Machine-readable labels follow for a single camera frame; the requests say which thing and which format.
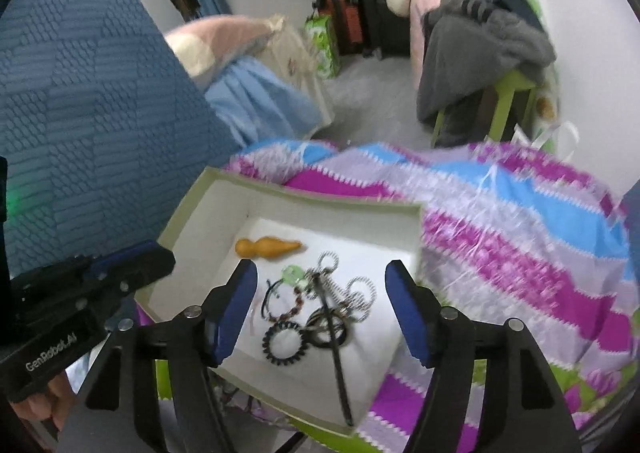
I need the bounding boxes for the green cardboard box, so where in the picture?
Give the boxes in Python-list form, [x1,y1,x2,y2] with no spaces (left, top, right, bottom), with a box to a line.
[134,166,427,437]

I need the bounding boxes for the person's left hand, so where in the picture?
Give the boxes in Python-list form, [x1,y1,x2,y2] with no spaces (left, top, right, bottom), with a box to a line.
[12,372,77,435]

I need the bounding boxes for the green printed bag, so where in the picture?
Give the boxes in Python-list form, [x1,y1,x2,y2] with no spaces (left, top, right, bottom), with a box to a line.
[305,13,342,80]

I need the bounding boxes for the pink pillow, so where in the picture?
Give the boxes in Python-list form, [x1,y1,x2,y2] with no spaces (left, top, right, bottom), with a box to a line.
[164,14,281,90]

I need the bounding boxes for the orange suitcase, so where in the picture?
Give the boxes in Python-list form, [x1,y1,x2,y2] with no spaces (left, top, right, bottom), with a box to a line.
[319,0,362,57]

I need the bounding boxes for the dark metal keyring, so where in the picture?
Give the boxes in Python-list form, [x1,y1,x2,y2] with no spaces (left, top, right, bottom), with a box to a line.
[305,308,349,350]

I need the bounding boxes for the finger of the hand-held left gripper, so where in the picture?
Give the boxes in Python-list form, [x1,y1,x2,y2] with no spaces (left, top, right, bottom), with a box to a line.
[81,239,167,282]
[95,247,177,330]

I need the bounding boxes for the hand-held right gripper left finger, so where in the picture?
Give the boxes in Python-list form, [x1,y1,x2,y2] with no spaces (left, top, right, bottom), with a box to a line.
[57,258,261,453]

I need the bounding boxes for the black spiral hair tie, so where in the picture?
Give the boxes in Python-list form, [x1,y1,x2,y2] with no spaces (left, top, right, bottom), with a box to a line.
[261,320,309,368]

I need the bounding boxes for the white ribbon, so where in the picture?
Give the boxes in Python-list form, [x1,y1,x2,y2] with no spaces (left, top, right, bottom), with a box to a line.
[512,120,582,157]

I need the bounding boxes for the light blue cloth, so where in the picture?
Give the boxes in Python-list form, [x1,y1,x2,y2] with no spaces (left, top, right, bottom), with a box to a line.
[204,56,324,150]

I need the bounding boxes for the black hair stick green pendant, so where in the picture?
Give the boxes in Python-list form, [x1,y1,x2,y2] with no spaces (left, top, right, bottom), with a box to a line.
[302,252,357,429]

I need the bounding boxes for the brown bead bracelet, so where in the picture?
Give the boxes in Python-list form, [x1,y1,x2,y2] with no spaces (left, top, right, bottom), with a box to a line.
[262,279,307,325]

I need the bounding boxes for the grey clothes pile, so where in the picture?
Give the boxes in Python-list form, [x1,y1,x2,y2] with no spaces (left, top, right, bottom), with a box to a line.
[415,0,559,135]

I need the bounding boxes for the orange gourd ornament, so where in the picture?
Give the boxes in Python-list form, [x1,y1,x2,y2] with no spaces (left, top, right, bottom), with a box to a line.
[235,236,304,262]

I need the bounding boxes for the beige embroidered cloth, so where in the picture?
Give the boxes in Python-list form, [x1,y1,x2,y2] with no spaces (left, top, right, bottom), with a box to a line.
[249,14,337,130]

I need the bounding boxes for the blue quilted cushion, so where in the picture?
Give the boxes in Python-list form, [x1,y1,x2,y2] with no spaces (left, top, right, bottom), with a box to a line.
[0,0,242,280]

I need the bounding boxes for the green hat charm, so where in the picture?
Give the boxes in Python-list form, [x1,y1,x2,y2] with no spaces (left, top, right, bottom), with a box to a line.
[281,264,309,288]

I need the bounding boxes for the green stool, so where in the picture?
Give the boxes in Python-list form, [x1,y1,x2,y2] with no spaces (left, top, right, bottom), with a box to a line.
[431,68,539,150]

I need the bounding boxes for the black suitcase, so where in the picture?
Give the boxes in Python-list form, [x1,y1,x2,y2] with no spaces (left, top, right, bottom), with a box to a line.
[356,0,402,60]

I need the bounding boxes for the silver ball chain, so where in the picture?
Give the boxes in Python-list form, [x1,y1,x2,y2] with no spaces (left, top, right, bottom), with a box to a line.
[339,275,379,320]

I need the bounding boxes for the printed blanket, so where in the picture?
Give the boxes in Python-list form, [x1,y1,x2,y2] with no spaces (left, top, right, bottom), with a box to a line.
[134,139,640,453]

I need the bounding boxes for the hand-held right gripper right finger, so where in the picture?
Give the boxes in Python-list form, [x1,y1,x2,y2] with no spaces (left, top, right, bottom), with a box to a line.
[384,259,583,453]

